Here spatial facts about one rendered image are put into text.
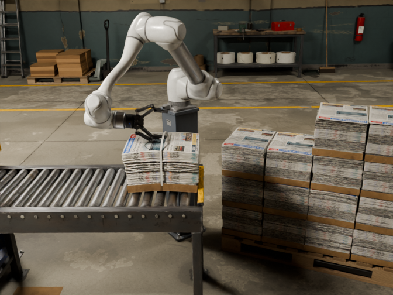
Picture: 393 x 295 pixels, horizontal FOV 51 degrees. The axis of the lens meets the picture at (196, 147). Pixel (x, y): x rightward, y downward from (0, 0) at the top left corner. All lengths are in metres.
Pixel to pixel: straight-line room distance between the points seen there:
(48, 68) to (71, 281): 6.21
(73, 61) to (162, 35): 6.32
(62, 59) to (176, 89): 5.92
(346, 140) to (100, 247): 1.89
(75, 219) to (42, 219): 0.16
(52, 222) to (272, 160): 1.36
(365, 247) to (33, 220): 1.95
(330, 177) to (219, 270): 0.97
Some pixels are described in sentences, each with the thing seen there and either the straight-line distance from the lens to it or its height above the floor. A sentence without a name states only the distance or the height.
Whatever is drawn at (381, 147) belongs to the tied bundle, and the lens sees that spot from 2.52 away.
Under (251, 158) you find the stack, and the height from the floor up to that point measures 0.75.
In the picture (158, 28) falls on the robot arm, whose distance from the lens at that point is 2.23.
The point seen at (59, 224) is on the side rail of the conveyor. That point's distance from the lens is 2.12.
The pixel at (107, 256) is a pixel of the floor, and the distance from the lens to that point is 3.10.
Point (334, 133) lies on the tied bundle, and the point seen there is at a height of 0.98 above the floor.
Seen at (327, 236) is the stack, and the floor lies 0.29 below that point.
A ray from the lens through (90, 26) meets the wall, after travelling 9.39.
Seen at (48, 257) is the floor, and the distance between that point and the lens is 3.21.
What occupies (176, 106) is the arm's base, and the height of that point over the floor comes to 1.03.
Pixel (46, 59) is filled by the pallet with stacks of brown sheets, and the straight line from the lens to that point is 9.07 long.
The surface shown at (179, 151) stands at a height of 1.03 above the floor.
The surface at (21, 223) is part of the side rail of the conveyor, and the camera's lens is 2.19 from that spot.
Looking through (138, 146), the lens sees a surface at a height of 1.03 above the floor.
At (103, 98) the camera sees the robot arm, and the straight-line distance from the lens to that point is 1.98.
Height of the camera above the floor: 1.80
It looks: 22 degrees down
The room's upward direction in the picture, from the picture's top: 1 degrees counter-clockwise
